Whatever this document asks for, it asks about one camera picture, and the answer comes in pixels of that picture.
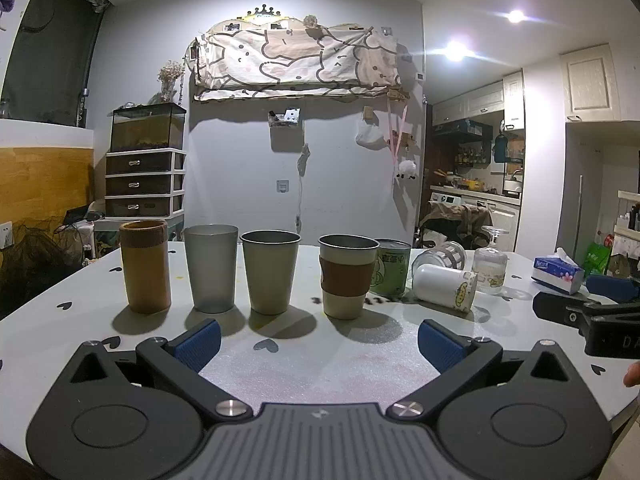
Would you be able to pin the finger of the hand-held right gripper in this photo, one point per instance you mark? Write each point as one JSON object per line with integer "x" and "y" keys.
{"x": 557, "y": 307}
{"x": 612, "y": 288}

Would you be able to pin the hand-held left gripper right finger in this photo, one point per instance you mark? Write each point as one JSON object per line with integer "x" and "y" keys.
{"x": 440, "y": 352}

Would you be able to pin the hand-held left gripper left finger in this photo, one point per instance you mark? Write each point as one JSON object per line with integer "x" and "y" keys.
{"x": 200, "y": 346}

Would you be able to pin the grey frosted cup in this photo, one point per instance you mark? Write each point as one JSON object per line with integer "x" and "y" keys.
{"x": 211, "y": 270}

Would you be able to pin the orange bamboo cup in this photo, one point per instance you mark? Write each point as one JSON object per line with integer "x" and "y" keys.
{"x": 146, "y": 270}

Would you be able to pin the olive metal cup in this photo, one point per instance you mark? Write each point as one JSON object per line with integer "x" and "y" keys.
{"x": 270, "y": 275}

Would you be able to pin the beige cup with brown sleeve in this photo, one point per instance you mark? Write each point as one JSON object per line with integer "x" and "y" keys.
{"x": 346, "y": 280}

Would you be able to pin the person's right hand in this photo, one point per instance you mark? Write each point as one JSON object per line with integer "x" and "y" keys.
{"x": 634, "y": 375}

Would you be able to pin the green bag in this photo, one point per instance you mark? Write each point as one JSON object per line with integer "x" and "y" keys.
{"x": 597, "y": 258}

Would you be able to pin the blue tissue pack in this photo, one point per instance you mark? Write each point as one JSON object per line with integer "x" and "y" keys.
{"x": 556, "y": 272}

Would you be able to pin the white mug with cartoon print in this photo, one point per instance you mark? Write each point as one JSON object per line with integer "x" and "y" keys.
{"x": 442, "y": 287}

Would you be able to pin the clear stemmed glass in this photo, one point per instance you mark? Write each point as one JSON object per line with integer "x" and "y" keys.
{"x": 490, "y": 272}

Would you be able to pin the green tin can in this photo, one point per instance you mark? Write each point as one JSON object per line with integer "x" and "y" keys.
{"x": 392, "y": 270}

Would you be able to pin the checkered glass lying sideways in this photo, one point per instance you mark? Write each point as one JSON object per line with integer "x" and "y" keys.
{"x": 447, "y": 256}

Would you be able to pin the chair with draped clothing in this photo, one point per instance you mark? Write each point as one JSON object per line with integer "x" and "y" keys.
{"x": 457, "y": 225}

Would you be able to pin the white washing machine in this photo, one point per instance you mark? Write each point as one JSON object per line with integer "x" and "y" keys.
{"x": 475, "y": 205}

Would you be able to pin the plastic drawer unit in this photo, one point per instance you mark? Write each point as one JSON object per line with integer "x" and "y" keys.
{"x": 145, "y": 182}

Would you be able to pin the white plush toy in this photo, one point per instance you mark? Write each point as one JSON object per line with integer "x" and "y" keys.
{"x": 407, "y": 170}

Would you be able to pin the cream upper cabinet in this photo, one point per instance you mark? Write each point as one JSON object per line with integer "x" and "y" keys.
{"x": 590, "y": 82}

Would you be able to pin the glass terrarium tank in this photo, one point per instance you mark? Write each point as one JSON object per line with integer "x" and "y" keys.
{"x": 147, "y": 130}

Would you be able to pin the white plastic bag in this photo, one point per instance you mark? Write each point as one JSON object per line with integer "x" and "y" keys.
{"x": 370, "y": 135}

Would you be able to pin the dried flower bouquet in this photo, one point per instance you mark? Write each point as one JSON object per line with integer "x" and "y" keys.
{"x": 171, "y": 77}

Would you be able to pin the ceiling light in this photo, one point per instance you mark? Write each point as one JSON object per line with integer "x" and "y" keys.
{"x": 456, "y": 50}
{"x": 515, "y": 16}

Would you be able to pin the cartoon printed blanket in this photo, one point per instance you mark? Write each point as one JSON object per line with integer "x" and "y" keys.
{"x": 295, "y": 57}

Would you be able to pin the dark window curtain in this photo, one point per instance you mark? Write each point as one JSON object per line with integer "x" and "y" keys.
{"x": 55, "y": 45}

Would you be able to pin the wall socket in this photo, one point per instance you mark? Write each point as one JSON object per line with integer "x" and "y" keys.
{"x": 283, "y": 186}

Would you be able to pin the kitchen wall cabinets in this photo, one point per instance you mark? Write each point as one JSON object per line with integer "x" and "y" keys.
{"x": 480, "y": 102}

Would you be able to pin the white wall outlet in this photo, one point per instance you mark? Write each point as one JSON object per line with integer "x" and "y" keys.
{"x": 5, "y": 235}

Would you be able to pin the small wall shelf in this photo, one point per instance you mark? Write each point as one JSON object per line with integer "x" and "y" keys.
{"x": 285, "y": 117}

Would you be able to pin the crown wall decoration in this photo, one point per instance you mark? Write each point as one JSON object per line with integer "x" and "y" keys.
{"x": 265, "y": 14}

